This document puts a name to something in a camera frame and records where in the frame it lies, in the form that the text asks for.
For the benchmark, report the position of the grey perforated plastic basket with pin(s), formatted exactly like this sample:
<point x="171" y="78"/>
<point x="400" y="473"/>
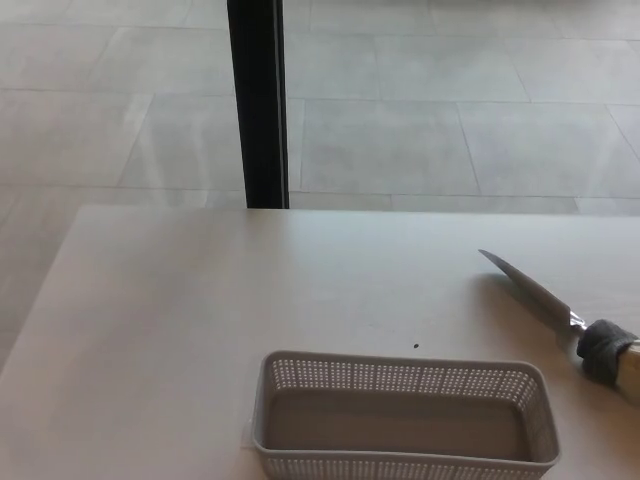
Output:
<point x="400" y="462"/>

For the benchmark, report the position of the black vertical frame post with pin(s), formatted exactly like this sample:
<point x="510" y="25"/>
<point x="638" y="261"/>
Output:
<point x="255" y="100"/>

